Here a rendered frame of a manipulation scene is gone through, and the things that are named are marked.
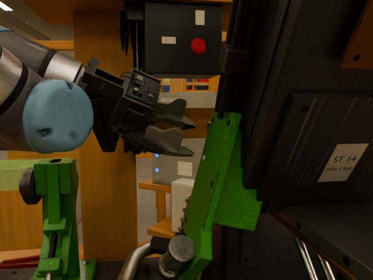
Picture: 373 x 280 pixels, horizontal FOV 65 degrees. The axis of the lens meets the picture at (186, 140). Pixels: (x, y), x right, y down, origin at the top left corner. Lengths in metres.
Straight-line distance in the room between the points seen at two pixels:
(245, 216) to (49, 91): 0.31
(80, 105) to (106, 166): 0.46
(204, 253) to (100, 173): 0.44
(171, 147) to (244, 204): 0.15
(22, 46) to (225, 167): 0.32
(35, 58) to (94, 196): 0.43
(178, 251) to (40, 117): 0.25
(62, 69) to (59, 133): 0.17
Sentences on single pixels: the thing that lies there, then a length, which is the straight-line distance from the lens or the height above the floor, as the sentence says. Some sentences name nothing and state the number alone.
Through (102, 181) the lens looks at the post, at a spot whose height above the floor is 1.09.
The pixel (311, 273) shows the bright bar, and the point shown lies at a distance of 0.47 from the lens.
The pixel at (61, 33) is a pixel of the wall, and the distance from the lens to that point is 11.02.
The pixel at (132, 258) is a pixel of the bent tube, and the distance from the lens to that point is 0.70.
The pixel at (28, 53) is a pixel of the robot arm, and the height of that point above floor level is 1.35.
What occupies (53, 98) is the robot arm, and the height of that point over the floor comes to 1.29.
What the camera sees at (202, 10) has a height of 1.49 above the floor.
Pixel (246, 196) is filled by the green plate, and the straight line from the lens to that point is 0.44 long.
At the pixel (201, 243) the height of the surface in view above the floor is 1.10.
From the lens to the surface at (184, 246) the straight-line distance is 0.44.
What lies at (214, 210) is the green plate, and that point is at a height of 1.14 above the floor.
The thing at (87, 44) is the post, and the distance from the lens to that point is 0.78.
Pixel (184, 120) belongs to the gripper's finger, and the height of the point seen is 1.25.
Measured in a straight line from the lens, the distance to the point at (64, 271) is 0.66.
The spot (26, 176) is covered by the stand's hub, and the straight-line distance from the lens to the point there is 0.65.
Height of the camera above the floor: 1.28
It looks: 7 degrees down
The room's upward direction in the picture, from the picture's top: straight up
